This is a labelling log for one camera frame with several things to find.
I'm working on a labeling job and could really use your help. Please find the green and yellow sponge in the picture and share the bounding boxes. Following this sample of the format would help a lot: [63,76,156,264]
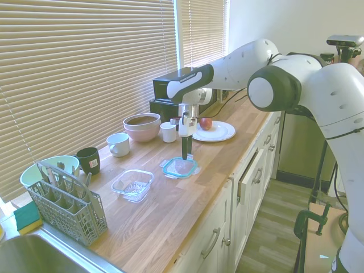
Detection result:
[13,203,44,235]

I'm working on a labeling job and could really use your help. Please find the wooden robot mounting board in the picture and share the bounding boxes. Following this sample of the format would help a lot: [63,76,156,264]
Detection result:
[308,201,348,273]

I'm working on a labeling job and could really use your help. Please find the narrow beige window blinds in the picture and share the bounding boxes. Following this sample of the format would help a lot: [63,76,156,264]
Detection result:
[180,0,230,69]

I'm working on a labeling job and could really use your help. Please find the white kitchen cabinets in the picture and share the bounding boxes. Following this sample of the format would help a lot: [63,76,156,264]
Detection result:
[170,110,285,273]

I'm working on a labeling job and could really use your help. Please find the stacked pink and grey bowls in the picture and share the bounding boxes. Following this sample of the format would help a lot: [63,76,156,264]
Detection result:
[122,113,162,133]

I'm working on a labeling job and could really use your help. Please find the tall white mug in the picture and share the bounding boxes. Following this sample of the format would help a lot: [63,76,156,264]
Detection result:
[159,121,177,143]

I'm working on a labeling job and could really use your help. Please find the black cup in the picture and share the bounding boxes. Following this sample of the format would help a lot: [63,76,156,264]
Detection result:
[75,147,101,176]

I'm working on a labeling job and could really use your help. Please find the mint green bowl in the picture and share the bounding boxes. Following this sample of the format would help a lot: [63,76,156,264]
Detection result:
[19,155,80,197]

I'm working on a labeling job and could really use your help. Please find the stainless steel appliance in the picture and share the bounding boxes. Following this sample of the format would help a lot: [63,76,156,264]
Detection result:
[277,109,339,197]

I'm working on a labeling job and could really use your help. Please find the pink bowl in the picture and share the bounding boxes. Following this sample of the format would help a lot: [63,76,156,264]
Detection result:
[123,125,161,143]

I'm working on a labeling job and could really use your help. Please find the stainless steel sink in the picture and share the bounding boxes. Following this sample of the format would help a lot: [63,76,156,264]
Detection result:
[0,227,126,273]

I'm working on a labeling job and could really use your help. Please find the wide white mug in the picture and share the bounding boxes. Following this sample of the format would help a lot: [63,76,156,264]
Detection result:
[106,133,131,158]

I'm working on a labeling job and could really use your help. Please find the grey camera on stand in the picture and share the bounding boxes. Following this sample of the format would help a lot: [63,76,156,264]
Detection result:
[326,35,364,62]

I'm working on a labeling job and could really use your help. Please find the dark jar with black lid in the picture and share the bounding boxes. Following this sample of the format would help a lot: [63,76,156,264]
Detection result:
[320,52,335,68]

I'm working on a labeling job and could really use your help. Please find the green clamp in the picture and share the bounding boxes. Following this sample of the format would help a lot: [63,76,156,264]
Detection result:
[293,201,332,273]

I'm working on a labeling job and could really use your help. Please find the knife with pale handle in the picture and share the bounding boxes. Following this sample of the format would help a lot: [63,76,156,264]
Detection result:
[42,166,56,185]

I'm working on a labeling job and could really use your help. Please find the metal drawer handle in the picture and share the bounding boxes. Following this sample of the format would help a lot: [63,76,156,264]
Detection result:
[200,227,221,260]

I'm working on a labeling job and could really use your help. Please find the clear lid with teal seal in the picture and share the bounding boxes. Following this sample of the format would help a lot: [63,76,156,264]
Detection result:
[159,156,202,180]

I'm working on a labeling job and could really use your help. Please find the grey plastic cutlery basket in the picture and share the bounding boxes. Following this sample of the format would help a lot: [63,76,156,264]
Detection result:
[27,160,109,247]

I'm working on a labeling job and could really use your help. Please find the clear glass food container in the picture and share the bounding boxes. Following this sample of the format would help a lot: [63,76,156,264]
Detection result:
[110,169,155,203]

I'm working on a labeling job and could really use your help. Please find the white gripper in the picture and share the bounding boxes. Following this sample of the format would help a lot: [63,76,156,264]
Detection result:
[178,104,198,160]

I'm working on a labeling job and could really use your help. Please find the black countertop appliance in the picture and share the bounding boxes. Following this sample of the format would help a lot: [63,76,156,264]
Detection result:
[149,67,220,119]

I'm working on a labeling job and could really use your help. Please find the white dinner plate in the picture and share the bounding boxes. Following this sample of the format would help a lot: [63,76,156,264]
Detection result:
[192,121,237,142]

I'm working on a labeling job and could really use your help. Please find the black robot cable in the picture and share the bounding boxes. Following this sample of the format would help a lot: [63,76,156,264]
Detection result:
[210,87,249,118]

